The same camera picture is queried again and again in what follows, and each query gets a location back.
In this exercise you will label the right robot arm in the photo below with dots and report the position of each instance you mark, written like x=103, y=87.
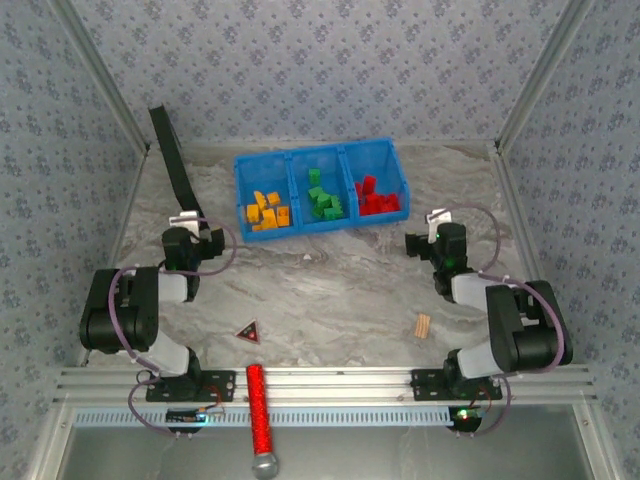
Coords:
x=530, y=330

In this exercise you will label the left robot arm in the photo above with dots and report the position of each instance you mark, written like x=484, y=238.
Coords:
x=120, y=310

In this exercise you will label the small wooden block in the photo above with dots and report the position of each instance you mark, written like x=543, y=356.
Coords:
x=422, y=326

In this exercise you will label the blue three-compartment plastic bin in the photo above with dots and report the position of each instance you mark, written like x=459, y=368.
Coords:
x=260, y=170

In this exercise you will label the black foam strip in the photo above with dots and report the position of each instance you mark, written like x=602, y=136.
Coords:
x=175, y=160

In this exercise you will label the black triangle with red light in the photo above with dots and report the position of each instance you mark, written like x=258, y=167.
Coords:
x=250, y=334

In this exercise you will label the red glitter microphone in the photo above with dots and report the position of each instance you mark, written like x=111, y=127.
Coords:
x=260, y=410

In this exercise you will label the left circuit board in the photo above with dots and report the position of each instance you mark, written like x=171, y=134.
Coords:
x=190, y=416

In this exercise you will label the circuit board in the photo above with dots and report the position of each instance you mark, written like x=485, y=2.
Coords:
x=190, y=416
x=465, y=417

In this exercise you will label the right circuit board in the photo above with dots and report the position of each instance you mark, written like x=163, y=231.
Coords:
x=465, y=417

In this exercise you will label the grey metal panel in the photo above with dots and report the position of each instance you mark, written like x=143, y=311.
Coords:
x=400, y=455

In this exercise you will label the aluminium side rail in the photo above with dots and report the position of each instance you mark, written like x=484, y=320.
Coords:
x=118, y=250
x=527, y=250

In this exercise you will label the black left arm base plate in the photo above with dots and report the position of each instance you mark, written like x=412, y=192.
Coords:
x=220, y=385

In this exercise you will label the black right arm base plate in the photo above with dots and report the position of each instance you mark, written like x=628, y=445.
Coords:
x=425, y=385

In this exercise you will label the aluminium mounting rail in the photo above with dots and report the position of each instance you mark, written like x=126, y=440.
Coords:
x=340, y=385

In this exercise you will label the aluminium frame post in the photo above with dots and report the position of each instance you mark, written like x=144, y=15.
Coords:
x=102, y=75
x=538, y=75

